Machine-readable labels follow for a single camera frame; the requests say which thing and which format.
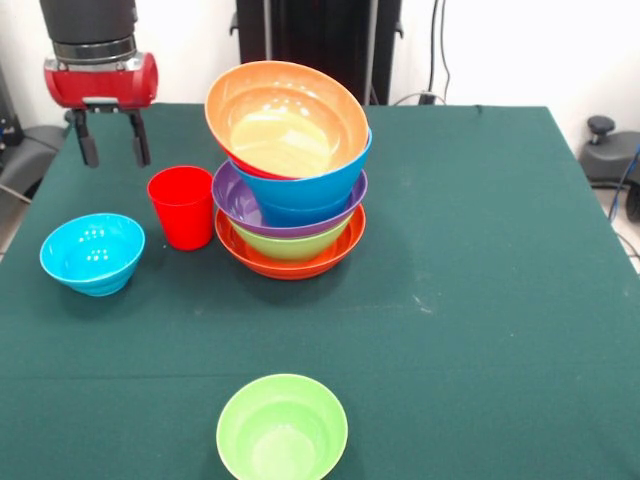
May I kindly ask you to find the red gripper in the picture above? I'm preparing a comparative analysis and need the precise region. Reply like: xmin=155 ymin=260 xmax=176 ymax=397
xmin=43 ymin=51 xmax=160 ymax=170

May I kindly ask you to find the red cup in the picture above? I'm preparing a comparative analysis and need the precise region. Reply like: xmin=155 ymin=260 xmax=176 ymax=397
xmin=147 ymin=165 xmax=216 ymax=251

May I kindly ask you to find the small blue ribbed bowl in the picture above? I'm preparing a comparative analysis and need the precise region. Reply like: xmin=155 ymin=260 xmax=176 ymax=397
xmin=39 ymin=212 xmax=147 ymax=298

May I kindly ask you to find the purple bowl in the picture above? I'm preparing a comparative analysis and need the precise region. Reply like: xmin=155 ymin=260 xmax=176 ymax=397
xmin=211 ymin=160 xmax=369 ymax=239

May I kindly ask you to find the orange bowl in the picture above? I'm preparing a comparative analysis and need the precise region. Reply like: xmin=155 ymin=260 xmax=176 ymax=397
xmin=214 ymin=203 xmax=367 ymax=281
xmin=204 ymin=60 xmax=370 ymax=180

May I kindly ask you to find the large blue bowl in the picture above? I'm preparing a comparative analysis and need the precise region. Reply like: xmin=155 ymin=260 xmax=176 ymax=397
xmin=229 ymin=127 xmax=374 ymax=211

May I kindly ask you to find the translucent blue straight-sided bowl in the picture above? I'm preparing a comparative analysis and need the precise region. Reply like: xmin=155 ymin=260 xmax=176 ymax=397
xmin=258 ymin=195 xmax=354 ymax=227

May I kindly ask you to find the large green bowl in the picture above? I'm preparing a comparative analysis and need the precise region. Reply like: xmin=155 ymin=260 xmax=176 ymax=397
xmin=229 ymin=212 xmax=357 ymax=263

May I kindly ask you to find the small green bowl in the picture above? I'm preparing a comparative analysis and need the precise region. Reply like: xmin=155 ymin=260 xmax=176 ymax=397
xmin=215 ymin=373 xmax=349 ymax=480

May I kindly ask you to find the dark green tablecloth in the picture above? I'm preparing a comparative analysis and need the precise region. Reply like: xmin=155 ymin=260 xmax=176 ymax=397
xmin=0 ymin=102 xmax=640 ymax=480

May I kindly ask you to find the black pedestal leg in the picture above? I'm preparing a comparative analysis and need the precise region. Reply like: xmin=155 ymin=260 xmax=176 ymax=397
xmin=579 ymin=115 xmax=640 ymax=184
xmin=0 ymin=106 xmax=81 ymax=201

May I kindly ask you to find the black wall cable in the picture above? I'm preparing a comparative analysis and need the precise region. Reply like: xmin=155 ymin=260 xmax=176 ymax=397
xmin=427 ymin=0 xmax=454 ymax=104

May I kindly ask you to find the blue cable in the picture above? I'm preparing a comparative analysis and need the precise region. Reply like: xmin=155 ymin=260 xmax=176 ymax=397
xmin=607 ymin=144 xmax=640 ymax=224

